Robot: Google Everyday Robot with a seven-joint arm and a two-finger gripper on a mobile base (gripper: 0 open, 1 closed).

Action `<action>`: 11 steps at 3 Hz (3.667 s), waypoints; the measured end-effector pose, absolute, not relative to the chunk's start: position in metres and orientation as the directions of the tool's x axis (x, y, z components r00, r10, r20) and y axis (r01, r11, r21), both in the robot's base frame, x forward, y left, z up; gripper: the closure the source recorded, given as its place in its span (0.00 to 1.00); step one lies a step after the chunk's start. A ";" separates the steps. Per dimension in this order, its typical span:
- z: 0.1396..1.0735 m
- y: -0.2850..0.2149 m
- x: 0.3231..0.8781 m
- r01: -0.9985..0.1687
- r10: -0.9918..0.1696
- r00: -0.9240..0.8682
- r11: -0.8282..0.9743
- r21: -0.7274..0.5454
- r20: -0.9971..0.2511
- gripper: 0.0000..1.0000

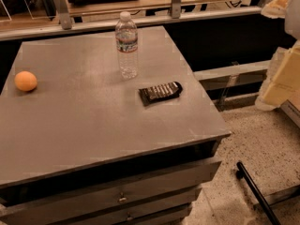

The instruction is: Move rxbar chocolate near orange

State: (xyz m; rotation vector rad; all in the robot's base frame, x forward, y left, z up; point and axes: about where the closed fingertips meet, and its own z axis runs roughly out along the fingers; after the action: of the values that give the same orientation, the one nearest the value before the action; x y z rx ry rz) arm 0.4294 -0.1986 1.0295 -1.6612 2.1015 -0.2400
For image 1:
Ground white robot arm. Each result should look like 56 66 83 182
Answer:
255 0 300 111

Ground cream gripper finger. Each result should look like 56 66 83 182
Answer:
255 41 300 111
261 0 289 19

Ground black rxbar chocolate wrapper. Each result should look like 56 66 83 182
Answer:
139 82 183 107

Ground grey drawer cabinet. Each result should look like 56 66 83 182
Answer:
0 27 228 210

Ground clear plastic water bottle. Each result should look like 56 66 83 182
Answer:
115 11 138 80

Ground black floor bar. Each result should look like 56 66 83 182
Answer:
236 161 281 225

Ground grey drawer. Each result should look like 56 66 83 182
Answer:
1 157 221 225
55 186 203 225

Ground lower grey drawer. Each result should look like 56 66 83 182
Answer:
55 186 203 225

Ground orange fruit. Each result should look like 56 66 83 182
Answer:
14 71 38 92

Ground metal railing frame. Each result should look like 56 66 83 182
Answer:
0 0 272 41

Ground upper grey drawer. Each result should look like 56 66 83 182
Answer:
1 157 221 225

